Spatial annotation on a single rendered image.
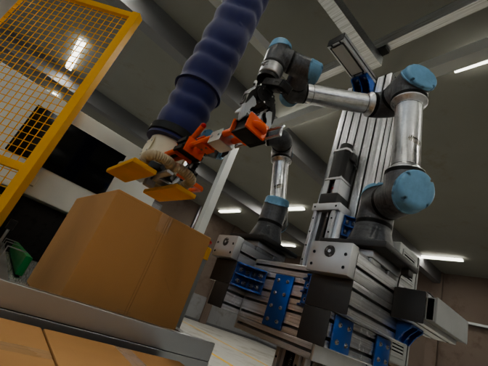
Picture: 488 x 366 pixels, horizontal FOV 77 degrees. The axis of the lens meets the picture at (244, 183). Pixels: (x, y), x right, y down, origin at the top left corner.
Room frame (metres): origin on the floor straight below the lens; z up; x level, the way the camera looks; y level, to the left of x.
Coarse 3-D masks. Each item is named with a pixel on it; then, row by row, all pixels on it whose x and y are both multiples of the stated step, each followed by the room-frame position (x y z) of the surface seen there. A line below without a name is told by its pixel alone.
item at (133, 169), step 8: (128, 160) 1.09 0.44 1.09; (136, 160) 1.05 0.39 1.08; (112, 168) 1.25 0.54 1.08; (120, 168) 1.19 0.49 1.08; (128, 168) 1.15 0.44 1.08; (136, 168) 1.11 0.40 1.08; (144, 168) 1.08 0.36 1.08; (152, 168) 1.09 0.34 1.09; (120, 176) 1.31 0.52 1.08; (128, 176) 1.26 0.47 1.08; (136, 176) 1.22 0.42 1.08; (144, 176) 1.17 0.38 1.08
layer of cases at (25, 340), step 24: (0, 336) 0.68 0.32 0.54; (24, 336) 0.74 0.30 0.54; (48, 336) 0.80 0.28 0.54; (72, 336) 0.88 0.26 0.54; (0, 360) 0.58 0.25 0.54; (24, 360) 0.61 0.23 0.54; (48, 360) 0.66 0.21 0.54; (72, 360) 0.70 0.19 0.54; (96, 360) 0.76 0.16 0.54; (120, 360) 0.83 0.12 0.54; (144, 360) 0.92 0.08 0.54; (168, 360) 1.03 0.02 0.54
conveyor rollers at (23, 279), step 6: (6, 252) 2.66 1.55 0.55; (6, 258) 2.21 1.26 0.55; (30, 264) 2.37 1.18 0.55; (36, 264) 2.56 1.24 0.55; (12, 270) 1.69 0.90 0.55; (30, 270) 2.05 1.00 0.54; (12, 276) 1.53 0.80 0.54; (18, 276) 1.55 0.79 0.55; (24, 276) 1.64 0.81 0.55; (24, 282) 1.41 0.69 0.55
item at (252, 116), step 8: (240, 120) 0.76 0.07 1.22; (248, 120) 0.71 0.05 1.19; (232, 128) 0.78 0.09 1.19; (240, 128) 0.74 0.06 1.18; (248, 128) 0.72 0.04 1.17; (240, 136) 0.78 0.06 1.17; (248, 136) 0.76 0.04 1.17; (256, 136) 0.74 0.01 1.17; (264, 136) 0.75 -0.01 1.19; (248, 144) 0.80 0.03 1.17
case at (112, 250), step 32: (64, 224) 1.41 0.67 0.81; (96, 224) 1.00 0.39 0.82; (128, 224) 1.02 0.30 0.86; (160, 224) 1.08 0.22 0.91; (64, 256) 1.14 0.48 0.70; (96, 256) 1.00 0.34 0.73; (128, 256) 1.05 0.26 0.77; (160, 256) 1.11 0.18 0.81; (192, 256) 1.18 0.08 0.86; (64, 288) 0.98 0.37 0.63; (96, 288) 1.02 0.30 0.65; (128, 288) 1.08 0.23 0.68; (160, 288) 1.14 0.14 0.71; (160, 320) 1.16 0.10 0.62
